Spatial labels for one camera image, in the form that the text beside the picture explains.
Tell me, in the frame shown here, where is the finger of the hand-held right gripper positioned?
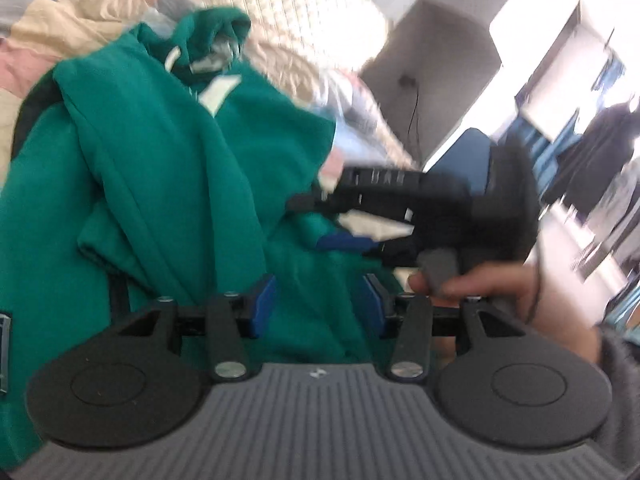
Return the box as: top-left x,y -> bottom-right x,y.
316,231 -> 383,257
286,191 -> 362,217

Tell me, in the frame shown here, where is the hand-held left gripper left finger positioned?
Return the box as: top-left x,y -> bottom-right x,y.
105,275 -> 277,382

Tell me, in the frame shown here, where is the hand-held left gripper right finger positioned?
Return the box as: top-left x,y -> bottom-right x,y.
363,273 -> 532,382

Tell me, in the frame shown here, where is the green hoodie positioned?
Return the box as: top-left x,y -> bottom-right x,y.
0,6 -> 416,468

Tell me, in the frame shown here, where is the person's right hand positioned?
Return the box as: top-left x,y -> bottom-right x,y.
409,261 -> 603,363

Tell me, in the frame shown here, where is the blue chair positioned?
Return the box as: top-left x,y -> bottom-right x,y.
424,127 -> 497,198

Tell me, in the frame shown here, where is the dark hanging coat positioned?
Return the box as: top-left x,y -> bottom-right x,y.
540,95 -> 640,213

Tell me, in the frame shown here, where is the grey wardrobe cabinet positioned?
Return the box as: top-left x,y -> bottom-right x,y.
360,0 -> 502,163

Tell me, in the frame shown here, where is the cream quilted headboard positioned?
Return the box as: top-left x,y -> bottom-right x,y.
100,0 -> 417,163

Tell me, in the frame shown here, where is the patchwork quilt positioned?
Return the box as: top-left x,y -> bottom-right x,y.
0,0 -> 416,181

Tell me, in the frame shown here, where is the black plug with cable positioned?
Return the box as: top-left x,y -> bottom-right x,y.
399,74 -> 425,157

